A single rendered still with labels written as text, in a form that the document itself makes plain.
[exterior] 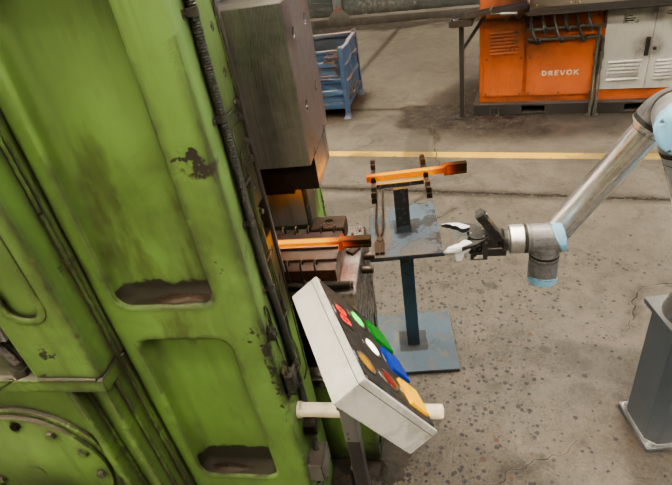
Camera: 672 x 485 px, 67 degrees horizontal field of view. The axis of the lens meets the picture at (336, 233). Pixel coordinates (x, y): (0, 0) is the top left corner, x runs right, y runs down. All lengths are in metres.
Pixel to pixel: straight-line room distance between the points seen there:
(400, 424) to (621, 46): 4.34
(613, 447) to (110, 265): 1.95
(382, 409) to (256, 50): 0.84
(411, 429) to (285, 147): 0.74
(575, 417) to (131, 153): 1.99
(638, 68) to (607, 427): 3.40
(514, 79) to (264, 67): 4.01
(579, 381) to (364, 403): 1.69
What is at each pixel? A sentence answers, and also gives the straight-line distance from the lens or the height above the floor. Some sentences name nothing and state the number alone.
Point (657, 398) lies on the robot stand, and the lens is 2.26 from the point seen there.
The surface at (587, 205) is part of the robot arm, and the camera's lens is 1.74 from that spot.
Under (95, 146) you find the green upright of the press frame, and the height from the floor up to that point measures 1.55.
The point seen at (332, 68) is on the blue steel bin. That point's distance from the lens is 5.33.
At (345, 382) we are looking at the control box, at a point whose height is 1.18.
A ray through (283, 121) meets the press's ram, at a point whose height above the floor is 1.49.
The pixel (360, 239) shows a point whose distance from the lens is 1.65.
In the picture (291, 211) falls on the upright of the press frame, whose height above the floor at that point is 0.99.
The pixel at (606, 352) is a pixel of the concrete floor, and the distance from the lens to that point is 2.75.
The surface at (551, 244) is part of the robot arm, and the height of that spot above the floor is 0.98.
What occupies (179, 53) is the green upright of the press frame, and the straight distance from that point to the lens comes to 1.05.
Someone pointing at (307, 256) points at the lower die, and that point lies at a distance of 1.65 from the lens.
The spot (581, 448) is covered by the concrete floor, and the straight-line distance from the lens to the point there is 2.39.
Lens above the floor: 1.94
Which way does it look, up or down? 33 degrees down
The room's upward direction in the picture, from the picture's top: 10 degrees counter-clockwise
